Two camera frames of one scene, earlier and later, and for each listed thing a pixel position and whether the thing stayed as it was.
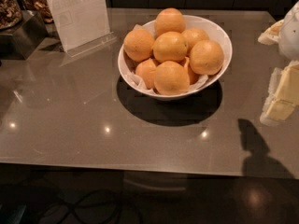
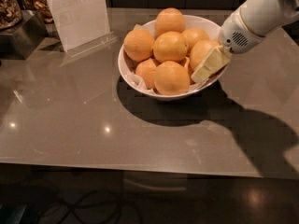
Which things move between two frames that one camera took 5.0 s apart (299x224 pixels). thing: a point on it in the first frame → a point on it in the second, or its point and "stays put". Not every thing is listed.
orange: x=206 y=58 stays put
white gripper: x=290 y=35 → x=235 y=34
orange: x=170 y=47 stays put
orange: x=192 y=35 stays put
